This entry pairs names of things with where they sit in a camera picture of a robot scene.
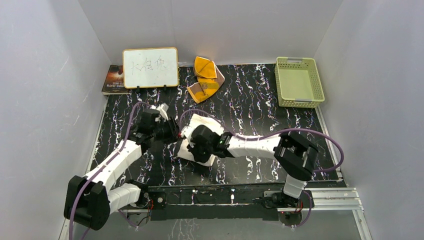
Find yellow brown towel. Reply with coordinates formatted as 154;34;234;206
187;56;225;104

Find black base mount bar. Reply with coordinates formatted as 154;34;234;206
115;182;316;226

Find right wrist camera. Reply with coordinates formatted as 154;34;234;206
180;125;195;148

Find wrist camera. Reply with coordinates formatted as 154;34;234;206
180;125;195;148
155;103;169;122

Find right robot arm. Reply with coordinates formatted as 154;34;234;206
181;124;319;207

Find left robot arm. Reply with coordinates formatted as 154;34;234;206
64;103;180;230

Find whiteboard with yellow frame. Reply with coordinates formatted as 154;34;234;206
122;47;179;89

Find aluminium rail frame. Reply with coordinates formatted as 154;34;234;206
64;183;372;240

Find green plastic basket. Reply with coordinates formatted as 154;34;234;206
274;56;325;109

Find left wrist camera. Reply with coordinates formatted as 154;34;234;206
155;103;169;122

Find dark book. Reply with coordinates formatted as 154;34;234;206
101;64;130;96

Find white towel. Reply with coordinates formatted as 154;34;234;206
177;113;224;167

